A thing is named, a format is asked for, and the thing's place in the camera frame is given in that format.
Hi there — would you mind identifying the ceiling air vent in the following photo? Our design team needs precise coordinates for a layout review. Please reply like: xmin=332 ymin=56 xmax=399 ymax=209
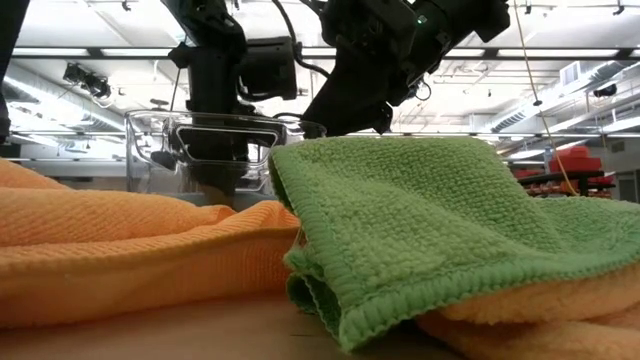
xmin=559 ymin=61 xmax=582 ymax=88

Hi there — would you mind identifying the overhead light bar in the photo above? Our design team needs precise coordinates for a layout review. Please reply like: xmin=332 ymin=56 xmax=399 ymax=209
xmin=12 ymin=46 xmax=640 ymax=62

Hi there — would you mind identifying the green microfiber towel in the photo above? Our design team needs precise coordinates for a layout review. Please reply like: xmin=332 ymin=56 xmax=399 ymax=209
xmin=268 ymin=135 xmax=640 ymax=354

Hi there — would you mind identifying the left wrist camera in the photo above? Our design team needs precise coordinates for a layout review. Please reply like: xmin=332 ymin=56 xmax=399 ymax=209
xmin=238 ymin=35 xmax=300 ymax=102

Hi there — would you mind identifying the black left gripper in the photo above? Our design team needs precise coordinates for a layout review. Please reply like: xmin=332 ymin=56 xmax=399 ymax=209
xmin=162 ymin=0 xmax=251 ymax=194

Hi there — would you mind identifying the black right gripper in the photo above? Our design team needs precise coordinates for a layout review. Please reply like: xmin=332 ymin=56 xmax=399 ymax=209
xmin=304 ymin=0 xmax=436 ymax=138

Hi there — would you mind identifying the thin hanging cord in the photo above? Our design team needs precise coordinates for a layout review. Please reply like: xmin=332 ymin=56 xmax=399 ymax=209
xmin=168 ymin=67 xmax=182 ymax=112
xmin=513 ymin=0 xmax=581 ymax=197

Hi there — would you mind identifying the orange microfiber towel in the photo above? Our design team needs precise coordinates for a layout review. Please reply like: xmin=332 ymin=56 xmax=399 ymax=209
xmin=0 ymin=158 xmax=301 ymax=329
xmin=417 ymin=262 xmax=640 ymax=360

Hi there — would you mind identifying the clear plastic bin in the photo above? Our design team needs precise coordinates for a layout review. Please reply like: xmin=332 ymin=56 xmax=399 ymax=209
xmin=123 ymin=108 xmax=327 ymax=209

